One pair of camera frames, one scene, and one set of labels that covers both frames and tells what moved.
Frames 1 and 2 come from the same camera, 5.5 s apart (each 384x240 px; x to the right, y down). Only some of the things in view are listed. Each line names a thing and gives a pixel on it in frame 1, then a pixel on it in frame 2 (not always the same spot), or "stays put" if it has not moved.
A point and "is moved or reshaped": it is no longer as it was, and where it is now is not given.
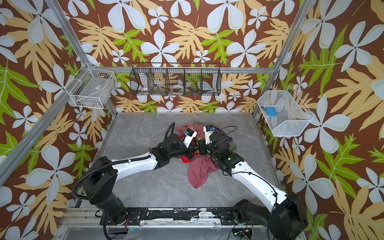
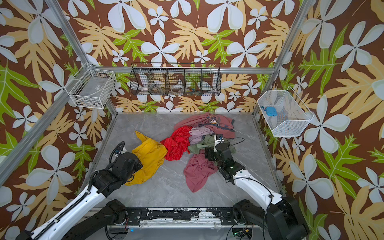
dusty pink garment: x=198 y=128 → x=222 y=125
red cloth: x=186 y=160 is moved or reshaped
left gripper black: x=191 y=148 → x=138 y=163
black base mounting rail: x=132 y=216 stays put
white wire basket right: x=293 y=115 stays put
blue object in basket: x=270 y=111 stays put
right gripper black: x=202 y=147 → x=212 y=154
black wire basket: x=175 y=78 stays put
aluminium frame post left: x=60 y=14 stays put
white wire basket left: x=94 y=89 stays put
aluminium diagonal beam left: x=5 y=172 stays put
